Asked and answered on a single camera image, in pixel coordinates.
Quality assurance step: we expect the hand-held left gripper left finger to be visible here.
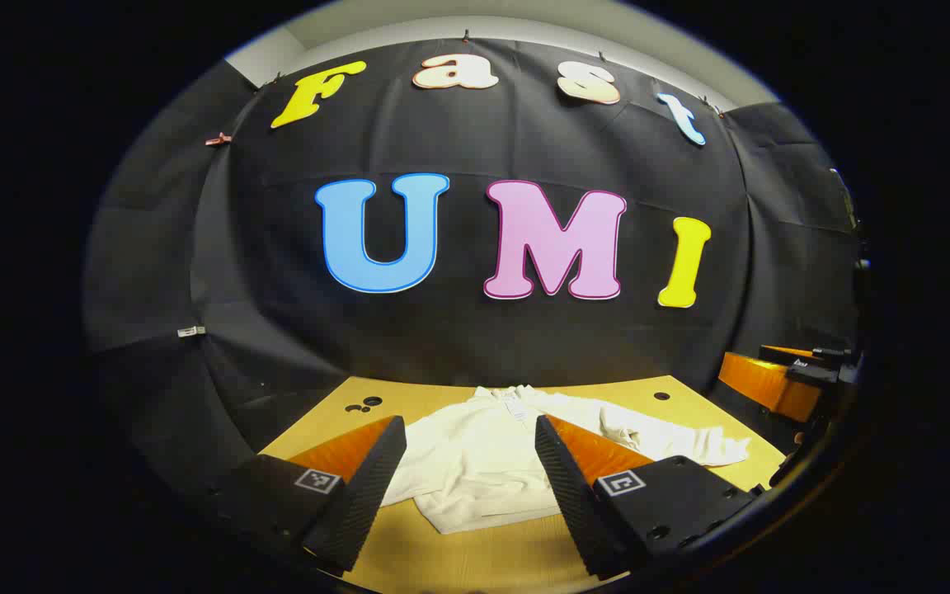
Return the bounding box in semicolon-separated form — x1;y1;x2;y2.
211;415;407;576

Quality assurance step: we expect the black backdrop cloth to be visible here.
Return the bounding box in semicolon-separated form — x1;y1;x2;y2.
83;37;863;496

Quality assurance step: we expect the white sweatshirt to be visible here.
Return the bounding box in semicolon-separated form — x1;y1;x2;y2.
380;384;752;535

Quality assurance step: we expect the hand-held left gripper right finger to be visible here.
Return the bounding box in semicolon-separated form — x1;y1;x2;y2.
534;415;760;581

